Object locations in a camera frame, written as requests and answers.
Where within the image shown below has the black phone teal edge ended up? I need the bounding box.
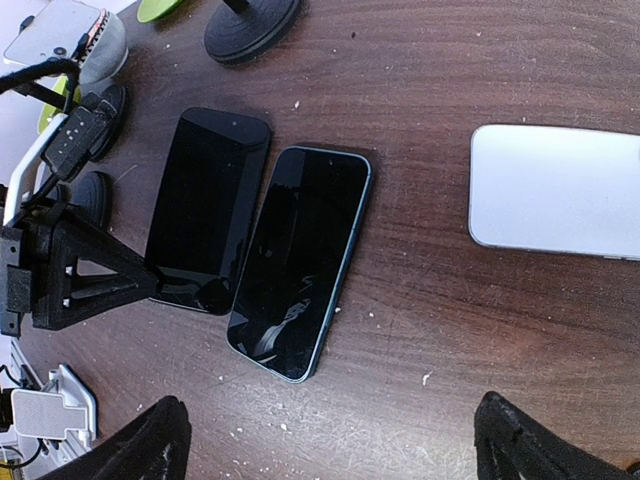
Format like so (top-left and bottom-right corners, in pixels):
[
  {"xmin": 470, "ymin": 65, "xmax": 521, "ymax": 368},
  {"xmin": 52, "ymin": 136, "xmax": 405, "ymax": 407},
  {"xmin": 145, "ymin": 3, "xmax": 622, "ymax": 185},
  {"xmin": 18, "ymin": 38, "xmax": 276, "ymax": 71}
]
[{"xmin": 226, "ymin": 146, "xmax": 373, "ymax": 383}]

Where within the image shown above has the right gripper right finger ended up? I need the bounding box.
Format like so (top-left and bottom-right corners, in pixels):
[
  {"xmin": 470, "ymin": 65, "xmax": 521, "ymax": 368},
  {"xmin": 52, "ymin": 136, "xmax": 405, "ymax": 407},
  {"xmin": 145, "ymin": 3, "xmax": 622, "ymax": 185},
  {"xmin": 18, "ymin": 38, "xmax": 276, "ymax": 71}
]
[{"xmin": 474, "ymin": 391, "xmax": 639, "ymax": 479}]

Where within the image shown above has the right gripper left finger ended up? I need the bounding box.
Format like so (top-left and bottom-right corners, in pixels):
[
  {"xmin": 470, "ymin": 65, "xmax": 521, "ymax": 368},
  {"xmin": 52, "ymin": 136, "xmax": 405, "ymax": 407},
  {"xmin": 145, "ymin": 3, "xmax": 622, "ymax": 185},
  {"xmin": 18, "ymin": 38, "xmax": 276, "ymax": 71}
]
[{"xmin": 43, "ymin": 396, "xmax": 192, "ymax": 479}]

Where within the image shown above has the small phone on rear stand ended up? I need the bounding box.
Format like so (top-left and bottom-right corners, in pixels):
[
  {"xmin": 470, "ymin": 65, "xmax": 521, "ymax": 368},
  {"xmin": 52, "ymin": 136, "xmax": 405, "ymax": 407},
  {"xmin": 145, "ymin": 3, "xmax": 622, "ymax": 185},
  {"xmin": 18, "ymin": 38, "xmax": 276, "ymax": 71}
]
[{"xmin": 3, "ymin": 1, "xmax": 106, "ymax": 66}]

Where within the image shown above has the black round-base tall stand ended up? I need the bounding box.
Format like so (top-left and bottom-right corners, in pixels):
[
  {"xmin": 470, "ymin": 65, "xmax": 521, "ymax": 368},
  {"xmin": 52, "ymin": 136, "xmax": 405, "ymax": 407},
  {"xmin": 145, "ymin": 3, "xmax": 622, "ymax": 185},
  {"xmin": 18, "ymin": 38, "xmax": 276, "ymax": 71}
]
[{"xmin": 71, "ymin": 171, "xmax": 113, "ymax": 230}]

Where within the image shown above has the white patterned bowl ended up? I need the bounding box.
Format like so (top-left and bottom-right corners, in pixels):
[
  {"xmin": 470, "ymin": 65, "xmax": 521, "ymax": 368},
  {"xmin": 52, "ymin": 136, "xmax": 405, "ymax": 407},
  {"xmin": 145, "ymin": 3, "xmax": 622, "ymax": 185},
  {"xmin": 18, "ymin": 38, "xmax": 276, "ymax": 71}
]
[{"xmin": 79, "ymin": 11, "xmax": 128, "ymax": 84}]

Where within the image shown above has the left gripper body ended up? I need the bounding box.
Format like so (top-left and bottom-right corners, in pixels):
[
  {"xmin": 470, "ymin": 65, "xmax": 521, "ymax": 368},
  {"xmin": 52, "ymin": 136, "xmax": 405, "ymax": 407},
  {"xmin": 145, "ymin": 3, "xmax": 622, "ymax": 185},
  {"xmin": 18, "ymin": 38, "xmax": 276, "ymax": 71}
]
[{"xmin": 1, "ymin": 204, "xmax": 65, "ymax": 336}]

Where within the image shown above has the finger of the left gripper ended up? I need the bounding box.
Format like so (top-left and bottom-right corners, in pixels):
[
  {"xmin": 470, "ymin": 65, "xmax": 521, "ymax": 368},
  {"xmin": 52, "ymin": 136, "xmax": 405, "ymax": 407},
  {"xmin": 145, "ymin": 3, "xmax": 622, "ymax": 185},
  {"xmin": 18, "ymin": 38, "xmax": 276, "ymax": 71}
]
[{"xmin": 32, "ymin": 209, "xmax": 158, "ymax": 331}]

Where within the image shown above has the green bowl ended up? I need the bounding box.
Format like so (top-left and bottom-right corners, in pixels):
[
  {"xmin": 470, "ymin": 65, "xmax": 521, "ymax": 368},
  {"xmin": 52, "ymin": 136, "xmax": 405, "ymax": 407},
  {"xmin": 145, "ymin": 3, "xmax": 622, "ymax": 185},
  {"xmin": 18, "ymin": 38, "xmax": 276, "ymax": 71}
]
[{"xmin": 37, "ymin": 76, "xmax": 82, "ymax": 134}]

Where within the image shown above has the green plate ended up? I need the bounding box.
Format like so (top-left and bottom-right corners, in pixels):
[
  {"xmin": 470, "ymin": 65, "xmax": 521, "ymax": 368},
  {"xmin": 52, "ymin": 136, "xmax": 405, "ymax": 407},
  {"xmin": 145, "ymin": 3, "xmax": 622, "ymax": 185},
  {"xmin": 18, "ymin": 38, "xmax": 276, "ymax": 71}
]
[{"xmin": 136, "ymin": 0, "xmax": 182, "ymax": 24}]

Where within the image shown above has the white desktop phone stand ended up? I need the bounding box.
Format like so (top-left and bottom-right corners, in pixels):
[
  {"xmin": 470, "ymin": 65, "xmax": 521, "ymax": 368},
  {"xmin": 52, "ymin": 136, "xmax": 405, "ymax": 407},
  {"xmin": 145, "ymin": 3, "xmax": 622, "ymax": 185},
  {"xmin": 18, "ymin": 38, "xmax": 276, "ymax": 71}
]
[{"xmin": 9, "ymin": 364, "xmax": 98, "ymax": 450}]

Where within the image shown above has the black round-base phone stand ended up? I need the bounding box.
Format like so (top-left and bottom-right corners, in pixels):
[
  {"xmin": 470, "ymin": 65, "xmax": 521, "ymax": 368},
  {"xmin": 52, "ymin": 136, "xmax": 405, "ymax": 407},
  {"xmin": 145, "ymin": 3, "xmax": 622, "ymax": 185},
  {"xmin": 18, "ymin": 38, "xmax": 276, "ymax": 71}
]
[{"xmin": 203, "ymin": 0, "xmax": 304, "ymax": 66}]

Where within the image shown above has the white smartphone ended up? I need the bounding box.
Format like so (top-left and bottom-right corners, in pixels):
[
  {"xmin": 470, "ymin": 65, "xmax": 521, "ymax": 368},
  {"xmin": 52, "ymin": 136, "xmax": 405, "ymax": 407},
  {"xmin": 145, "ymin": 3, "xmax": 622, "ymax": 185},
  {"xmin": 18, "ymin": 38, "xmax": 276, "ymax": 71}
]
[{"xmin": 468, "ymin": 124, "xmax": 639, "ymax": 261}]

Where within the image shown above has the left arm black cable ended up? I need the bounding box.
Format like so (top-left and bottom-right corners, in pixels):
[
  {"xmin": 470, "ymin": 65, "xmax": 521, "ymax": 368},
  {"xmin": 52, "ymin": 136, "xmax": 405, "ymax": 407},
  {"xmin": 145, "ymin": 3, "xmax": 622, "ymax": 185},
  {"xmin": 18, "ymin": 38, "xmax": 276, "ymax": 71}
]
[{"xmin": 0, "ymin": 55, "xmax": 84, "ymax": 116}]

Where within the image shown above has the black phone front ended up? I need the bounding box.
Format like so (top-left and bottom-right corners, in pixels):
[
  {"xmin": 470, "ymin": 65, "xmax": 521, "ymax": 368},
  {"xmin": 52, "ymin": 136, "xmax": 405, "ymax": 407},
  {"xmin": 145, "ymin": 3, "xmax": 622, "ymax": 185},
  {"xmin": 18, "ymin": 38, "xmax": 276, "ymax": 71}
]
[{"xmin": 145, "ymin": 107, "xmax": 272, "ymax": 316}]

